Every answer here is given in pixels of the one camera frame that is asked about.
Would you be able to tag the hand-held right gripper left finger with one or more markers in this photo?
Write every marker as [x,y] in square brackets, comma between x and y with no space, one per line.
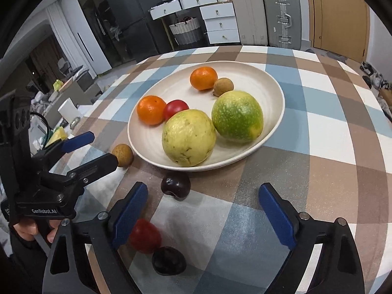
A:
[128,214]

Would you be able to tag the wooden door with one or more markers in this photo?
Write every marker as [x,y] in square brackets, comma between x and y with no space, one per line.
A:
[340,15]

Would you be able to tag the brown longan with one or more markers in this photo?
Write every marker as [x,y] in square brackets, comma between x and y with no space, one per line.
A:
[122,155]
[223,87]

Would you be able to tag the dark purple plum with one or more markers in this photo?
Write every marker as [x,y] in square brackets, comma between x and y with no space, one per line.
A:
[175,186]

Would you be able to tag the red tomato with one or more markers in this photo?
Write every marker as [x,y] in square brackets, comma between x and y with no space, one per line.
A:
[147,235]
[175,108]

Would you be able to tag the checkered tablecloth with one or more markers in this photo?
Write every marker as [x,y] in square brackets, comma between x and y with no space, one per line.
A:
[321,128]

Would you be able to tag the person's left forearm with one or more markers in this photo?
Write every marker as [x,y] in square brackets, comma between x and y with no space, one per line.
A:
[24,263]

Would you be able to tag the cream round plate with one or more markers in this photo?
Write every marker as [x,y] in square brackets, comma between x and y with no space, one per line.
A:
[263,98]

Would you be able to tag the person's left hand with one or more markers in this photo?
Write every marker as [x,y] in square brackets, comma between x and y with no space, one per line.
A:
[26,230]

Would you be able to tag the dark wardrobe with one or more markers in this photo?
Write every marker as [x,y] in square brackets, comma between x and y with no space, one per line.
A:
[92,21]

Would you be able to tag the wicker basket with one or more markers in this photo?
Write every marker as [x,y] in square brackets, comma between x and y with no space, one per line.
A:
[186,30]

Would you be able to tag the silver suitcase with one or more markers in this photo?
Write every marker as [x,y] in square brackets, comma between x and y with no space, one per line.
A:
[283,18]

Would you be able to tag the orange tangerine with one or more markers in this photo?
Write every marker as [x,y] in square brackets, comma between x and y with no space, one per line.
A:
[203,78]
[151,110]

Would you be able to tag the white container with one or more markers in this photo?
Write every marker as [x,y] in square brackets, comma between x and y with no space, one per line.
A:
[69,110]

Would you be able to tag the green round fruit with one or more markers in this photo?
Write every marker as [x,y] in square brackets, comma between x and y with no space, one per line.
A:
[237,116]

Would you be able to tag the white dresser with drawers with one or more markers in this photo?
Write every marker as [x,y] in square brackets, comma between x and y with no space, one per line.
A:
[220,21]

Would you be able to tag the shoes on floor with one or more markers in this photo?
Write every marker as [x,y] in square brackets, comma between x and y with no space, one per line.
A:
[378,85]

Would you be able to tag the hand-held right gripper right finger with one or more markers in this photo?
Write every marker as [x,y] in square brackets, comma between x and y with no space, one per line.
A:
[277,217]

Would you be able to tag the yellow guava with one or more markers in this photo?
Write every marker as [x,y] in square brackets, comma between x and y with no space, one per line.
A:
[188,139]

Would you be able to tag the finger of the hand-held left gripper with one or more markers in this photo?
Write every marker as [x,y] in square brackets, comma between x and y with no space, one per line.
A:
[76,141]
[92,167]

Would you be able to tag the dark grey refrigerator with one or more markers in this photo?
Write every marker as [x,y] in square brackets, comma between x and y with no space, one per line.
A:
[134,15]

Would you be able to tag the beige suitcase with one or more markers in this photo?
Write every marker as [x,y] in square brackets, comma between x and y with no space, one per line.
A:
[248,15]

